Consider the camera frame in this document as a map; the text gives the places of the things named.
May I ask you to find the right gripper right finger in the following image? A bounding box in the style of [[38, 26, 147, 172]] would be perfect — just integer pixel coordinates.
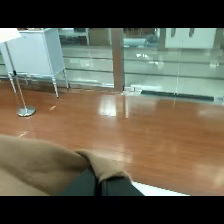
[[100, 176, 145, 197]]

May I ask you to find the brown shirt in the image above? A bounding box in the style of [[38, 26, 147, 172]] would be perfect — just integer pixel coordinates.
[[0, 134, 133, 197]]

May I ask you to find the white cabinet on legs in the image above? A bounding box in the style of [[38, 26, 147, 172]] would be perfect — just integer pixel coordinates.
[[0, 28, 71, 99]]

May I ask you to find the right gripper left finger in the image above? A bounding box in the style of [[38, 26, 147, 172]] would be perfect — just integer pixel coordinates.
[[57, 167, 100, 197]]

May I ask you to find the silver floor lamp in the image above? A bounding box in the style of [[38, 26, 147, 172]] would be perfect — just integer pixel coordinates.
[[0, 28, 37, 118]]

